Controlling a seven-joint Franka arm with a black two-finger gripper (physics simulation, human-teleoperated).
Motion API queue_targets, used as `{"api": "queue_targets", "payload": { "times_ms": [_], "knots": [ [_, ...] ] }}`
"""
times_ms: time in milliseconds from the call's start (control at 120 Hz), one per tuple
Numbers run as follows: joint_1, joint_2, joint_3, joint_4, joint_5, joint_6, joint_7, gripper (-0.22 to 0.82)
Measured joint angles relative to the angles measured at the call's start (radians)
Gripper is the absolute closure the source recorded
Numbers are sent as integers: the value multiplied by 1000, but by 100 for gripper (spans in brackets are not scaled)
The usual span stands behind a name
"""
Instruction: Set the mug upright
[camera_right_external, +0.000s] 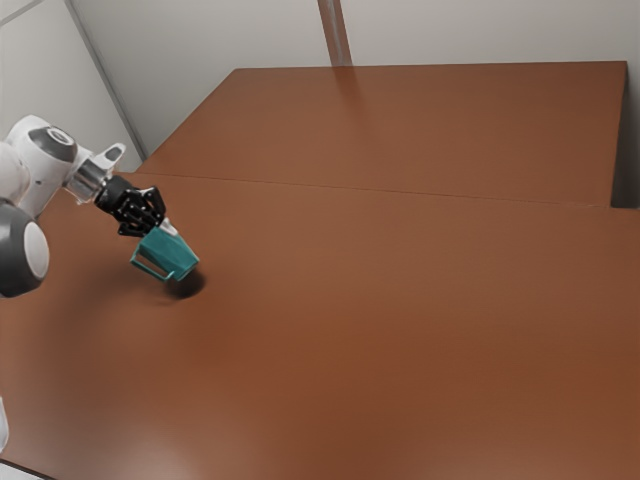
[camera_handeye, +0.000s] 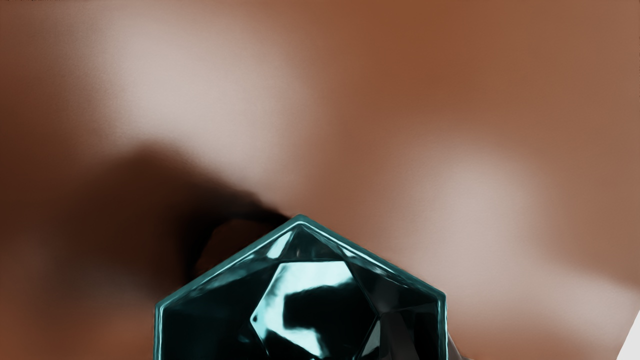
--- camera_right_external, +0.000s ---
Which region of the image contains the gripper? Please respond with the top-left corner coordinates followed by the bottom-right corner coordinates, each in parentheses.
top-left (93, 173), bottom-right (180, 238)

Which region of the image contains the teal faceted mug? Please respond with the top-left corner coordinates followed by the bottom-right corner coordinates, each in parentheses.
top-left (129, 226), bottom-right (201, 285)

